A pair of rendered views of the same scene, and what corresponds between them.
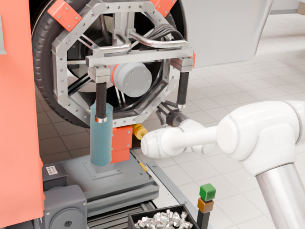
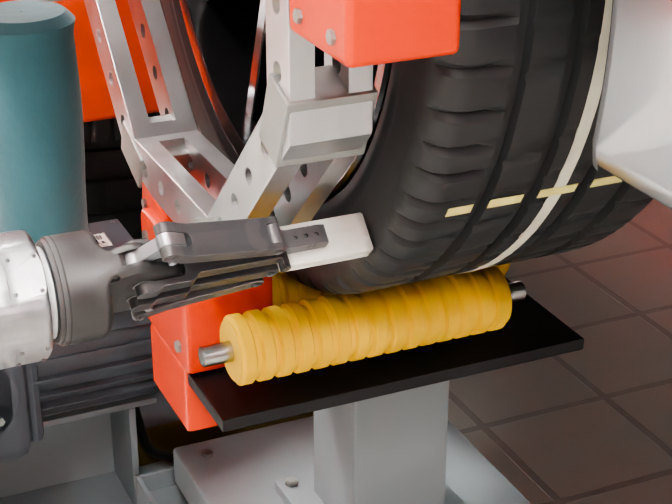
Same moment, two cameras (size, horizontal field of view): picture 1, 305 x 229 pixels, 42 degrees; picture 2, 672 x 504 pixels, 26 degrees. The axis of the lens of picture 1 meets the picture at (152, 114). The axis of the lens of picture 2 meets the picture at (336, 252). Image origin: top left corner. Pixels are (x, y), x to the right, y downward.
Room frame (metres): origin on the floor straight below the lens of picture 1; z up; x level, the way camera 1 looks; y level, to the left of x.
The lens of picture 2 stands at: (1.77, -0.97, 1.07)
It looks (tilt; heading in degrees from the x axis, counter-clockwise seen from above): 25 degrees down; 96
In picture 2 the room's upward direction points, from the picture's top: straight up
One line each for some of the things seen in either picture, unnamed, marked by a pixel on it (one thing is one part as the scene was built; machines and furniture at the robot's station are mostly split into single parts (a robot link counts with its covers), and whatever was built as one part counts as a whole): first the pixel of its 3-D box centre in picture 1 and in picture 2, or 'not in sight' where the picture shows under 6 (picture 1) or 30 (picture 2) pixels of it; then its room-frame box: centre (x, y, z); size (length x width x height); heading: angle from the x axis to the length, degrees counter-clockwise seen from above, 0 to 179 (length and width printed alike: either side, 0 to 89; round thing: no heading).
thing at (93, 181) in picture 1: (102, 152); (379, 430); (1.70, 0.24, 0.32); 0.40 x 0.30 x 0.28; 120
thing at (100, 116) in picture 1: (100, 100); not in sight; (1.26, 0.18, 0.83); 0.04 x 0.04 x 0.16
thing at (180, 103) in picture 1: (182, 88); not in sight; (1.43, -0.11, 0.83); 0.04 x 0.04 x 0.16
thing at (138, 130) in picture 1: (131, 122); (368, 322); (1.69, 0.10, 0.51); 0.29 x 0.06 x 0.06; 30
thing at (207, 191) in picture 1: (207, 191); not in sight; (1.03, -0.20, 0.64); 0.04 x 0.04 x 0.04; 30
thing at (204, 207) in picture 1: (205, 204); not in sight; (1.03, -0.20, 0.59); 0.04 x 0.04 x 0.04; 30
